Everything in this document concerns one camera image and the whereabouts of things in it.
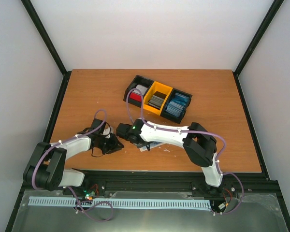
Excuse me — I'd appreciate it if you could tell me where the black card bin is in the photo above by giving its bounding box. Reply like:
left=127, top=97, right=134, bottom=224
left=160, top=88, right=192, bottom=124
left=123, top=75, right=154, bottom=107

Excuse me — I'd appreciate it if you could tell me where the beige card holder wallet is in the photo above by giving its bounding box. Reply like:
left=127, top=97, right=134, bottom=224
left=139, top=142, right=164, bottom=152

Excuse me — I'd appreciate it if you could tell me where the metal front plate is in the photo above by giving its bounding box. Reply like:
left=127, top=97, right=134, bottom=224
left=10, top=191, right=290, bottom=232

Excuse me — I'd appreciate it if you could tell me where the black frame post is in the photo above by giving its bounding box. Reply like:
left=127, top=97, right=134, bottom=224
left=20, top=0, right=68, bottom=76
left=233, top=0, right=285, bottom=75

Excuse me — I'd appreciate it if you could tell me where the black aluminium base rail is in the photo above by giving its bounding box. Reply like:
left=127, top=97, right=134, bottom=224
left=21, top=169, right=280, bottom=201

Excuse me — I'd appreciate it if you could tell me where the yellow middle card bin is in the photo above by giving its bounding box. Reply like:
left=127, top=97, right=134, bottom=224
left=143, top=81, right=173, bottom=116

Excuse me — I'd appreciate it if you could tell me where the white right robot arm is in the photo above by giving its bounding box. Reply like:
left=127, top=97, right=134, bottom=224
left=116, top=118, right=223, bottom=187

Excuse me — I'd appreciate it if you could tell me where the black left frame post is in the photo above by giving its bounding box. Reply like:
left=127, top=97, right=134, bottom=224
left=20, top=0, right=68, bottom=76

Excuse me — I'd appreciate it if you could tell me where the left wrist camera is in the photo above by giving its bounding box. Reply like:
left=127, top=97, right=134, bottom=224
left=102, top=127, right=113, bottom=138

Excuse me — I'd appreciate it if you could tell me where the black right frame post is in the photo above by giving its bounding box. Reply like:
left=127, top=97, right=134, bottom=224
left=233, top=0, right=285, bottom=75

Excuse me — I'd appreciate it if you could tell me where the grey card stack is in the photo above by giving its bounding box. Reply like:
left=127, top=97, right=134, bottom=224
left=147, top=91, right=166, bottom=109

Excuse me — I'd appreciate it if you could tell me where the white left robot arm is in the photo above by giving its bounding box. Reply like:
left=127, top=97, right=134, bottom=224
left=23, top=118, right=124, bottom=195

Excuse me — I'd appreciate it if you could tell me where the blue card stack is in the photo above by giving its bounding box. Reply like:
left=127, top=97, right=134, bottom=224
left=165, top=93, right=189, bottom=117

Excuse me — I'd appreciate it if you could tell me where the red and white card stack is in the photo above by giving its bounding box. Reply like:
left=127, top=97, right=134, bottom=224
left=129, top=85, right=148, bottom=102

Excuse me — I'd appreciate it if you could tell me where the light blue cable duct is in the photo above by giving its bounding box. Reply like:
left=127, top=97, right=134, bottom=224
left=28, top=196, right=211, bottom=211

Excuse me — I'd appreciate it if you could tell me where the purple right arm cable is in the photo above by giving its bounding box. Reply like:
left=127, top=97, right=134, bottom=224
left=126, top=88, right=244, bottom=216

